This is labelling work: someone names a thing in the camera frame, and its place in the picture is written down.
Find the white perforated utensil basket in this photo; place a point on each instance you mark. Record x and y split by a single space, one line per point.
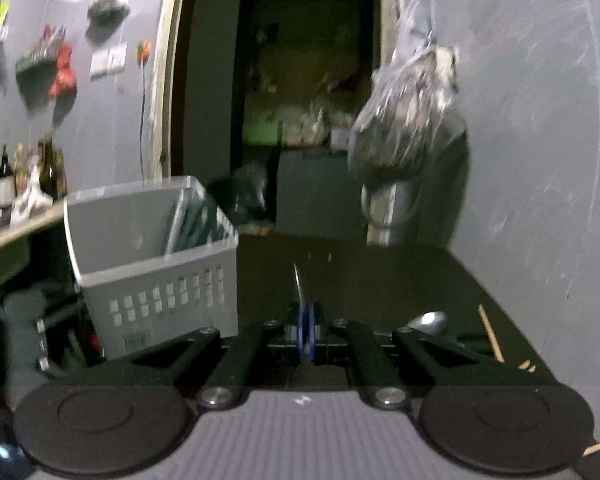
120 230

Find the orange wall hook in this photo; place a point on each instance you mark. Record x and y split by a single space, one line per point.
144 51

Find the wooden counter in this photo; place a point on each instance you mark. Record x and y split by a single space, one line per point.
10 237

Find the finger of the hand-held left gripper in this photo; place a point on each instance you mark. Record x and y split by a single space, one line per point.
70 332

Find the green box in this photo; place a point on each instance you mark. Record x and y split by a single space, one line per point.
262 133

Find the grey wall rack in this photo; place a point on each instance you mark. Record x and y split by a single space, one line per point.
37 57

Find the red plastic bag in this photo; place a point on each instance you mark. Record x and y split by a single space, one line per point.
62 77

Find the large clear hanging bag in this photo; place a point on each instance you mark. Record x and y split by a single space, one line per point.
405 110

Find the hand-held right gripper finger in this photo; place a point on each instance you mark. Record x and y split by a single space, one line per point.
311 330
301 330

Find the grey cabinet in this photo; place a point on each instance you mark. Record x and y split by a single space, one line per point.
320 190

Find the white crumpled item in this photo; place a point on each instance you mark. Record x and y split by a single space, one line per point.
30 205

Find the wooden shelf unit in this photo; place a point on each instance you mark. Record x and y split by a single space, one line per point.
305 60

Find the white switch plate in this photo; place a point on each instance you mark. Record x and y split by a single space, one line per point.
100 64

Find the white socket plate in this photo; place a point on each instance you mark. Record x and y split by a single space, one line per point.
118 57

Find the wooden chopstick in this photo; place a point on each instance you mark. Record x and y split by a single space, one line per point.
595 448
490 332

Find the black trash bag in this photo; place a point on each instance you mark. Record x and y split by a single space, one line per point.
247 192

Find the cream door frame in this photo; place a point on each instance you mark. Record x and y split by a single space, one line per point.
167 85

